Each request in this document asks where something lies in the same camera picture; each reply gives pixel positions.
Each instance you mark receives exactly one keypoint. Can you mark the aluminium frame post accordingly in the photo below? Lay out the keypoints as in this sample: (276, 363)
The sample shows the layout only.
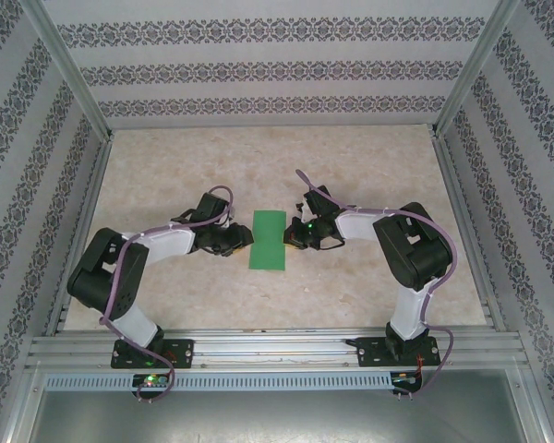
(476, 60)
(68, 60)

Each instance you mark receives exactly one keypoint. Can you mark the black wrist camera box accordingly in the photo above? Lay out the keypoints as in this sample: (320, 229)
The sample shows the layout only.
(318, 200)
(211, 207)

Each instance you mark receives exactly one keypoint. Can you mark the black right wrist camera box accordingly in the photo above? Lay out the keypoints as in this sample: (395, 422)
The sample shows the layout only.
(318, 200)

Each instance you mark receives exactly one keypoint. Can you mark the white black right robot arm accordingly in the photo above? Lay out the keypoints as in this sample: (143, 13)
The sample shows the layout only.
(355, 226)

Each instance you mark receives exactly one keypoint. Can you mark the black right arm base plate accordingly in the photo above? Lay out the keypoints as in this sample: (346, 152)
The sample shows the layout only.
(369, 353)

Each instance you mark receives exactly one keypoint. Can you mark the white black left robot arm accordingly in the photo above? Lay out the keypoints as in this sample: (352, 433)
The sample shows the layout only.
(166, 242)

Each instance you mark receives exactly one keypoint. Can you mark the green paper sheet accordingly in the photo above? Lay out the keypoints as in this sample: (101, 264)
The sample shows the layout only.
(268, 244)

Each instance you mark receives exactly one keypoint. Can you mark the aluminium mounting rail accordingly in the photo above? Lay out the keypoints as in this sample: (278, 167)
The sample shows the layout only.
(277, 350)

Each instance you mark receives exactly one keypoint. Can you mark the small circuit board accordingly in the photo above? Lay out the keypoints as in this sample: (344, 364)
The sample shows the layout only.
(150, 381)
(406, 379)

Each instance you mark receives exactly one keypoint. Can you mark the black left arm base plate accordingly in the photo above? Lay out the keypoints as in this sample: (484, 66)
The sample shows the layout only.
(180, 353)

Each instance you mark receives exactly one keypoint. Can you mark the aluminium side rail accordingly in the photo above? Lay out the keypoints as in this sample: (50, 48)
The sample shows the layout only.
(82, 231)
(467, 231)

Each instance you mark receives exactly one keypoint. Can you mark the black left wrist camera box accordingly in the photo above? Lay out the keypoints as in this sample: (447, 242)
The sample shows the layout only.
(211, 207)

